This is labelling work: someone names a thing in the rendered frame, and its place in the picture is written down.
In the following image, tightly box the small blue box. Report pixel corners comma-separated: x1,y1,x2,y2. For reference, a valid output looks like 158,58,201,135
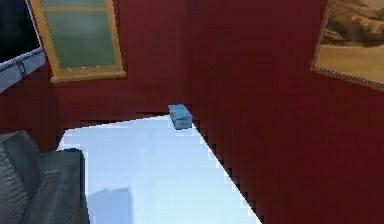
167,103,194,131

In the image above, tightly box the yellow framed window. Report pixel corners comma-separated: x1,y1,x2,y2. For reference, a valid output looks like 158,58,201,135
29,0,127,84

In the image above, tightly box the brown framed landscape picture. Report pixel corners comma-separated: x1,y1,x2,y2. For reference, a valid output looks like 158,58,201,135
310,0,384,91

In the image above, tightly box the black television set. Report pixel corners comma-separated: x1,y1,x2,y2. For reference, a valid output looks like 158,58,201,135
0,0,47,94

